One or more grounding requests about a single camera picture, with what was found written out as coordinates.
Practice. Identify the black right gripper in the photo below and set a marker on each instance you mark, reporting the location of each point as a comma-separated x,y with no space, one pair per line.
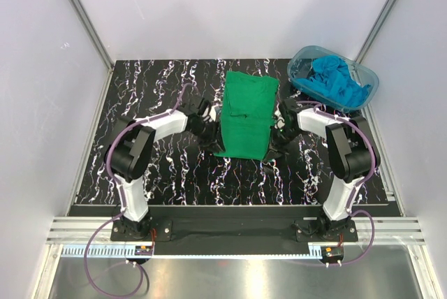
274,153

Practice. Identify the aluminium front frame rail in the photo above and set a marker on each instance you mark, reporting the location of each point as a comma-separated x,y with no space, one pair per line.
391,259

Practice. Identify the left aluminium corner post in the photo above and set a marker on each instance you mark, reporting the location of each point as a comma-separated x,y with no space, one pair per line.
92,33

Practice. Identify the aluminium corner post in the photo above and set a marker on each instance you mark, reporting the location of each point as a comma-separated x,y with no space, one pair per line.
379,22
92,33

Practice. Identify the green t shirt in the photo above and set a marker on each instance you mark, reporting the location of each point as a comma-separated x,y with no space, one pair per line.
246,115

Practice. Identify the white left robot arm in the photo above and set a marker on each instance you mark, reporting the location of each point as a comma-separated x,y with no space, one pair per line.
129,153

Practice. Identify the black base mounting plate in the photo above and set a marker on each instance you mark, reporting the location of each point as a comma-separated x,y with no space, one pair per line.
262,228

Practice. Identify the white slotted cable duct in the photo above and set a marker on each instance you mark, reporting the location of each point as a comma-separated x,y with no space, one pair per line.
137,252

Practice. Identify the blue t shirt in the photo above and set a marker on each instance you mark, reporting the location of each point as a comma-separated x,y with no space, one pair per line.
330,81

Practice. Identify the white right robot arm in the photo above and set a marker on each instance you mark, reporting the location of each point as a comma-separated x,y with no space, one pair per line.
352,158

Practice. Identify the right aluminium corner post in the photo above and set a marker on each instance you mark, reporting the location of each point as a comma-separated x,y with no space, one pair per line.
379,22

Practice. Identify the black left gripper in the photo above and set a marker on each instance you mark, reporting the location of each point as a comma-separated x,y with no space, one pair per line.
214,137

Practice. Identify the clear blue plastic bin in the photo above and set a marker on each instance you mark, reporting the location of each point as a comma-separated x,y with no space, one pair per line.
299,66

